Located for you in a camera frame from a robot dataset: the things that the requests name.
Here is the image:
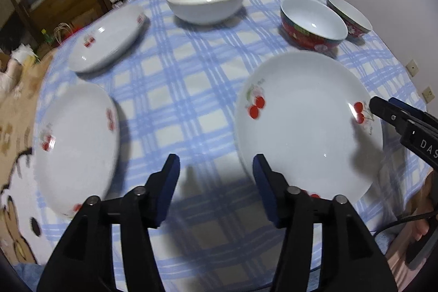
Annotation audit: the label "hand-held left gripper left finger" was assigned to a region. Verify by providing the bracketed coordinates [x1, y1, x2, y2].
[36, 153, 181, 292]

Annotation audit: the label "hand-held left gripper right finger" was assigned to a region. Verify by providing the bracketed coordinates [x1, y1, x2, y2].
[252, 153, 399, 292]

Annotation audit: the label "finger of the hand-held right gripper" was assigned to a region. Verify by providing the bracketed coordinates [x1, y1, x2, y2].
[370, 96, 411, 135]
[388, 98, 438, 128]

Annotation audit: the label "white cherry-print plate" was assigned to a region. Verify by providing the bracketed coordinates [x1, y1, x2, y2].
[68, 5, 148, 74]
[33, 83, 120, 219]
[235, 51, 384, 202]

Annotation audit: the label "red patterned bowl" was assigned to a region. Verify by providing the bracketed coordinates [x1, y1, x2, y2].
[280, 0, 349, 51]
[326, 0, 373, 39]

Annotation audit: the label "person's right forearm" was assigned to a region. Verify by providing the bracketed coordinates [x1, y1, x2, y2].
[385, 232, 433, 292]

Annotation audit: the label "person's right hand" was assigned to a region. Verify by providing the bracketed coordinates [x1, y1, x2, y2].
[410, 172, 436, 235]

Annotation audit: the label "blue plaid tablecloth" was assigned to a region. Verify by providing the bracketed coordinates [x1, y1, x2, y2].
[32, 0, 433, 292]

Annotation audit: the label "beige cartoon-print blanket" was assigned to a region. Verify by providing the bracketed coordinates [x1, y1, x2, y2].
[0, 49, 59, 279]

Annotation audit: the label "blue denim pants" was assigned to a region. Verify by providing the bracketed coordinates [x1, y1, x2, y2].
[15, 263, 45, 292]

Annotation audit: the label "green bottle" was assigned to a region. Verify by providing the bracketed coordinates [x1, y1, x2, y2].
[41, 28, 57, 48]

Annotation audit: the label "pale pink plush toy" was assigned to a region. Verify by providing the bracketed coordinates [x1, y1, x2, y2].
[0, 59, 21, 92]

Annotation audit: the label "fluffy white plush toy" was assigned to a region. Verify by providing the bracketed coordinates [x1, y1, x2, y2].
[10, 44, 36, 65]

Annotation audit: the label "black cable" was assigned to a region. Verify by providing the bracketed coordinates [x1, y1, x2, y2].
[372, 213, 438, 238]

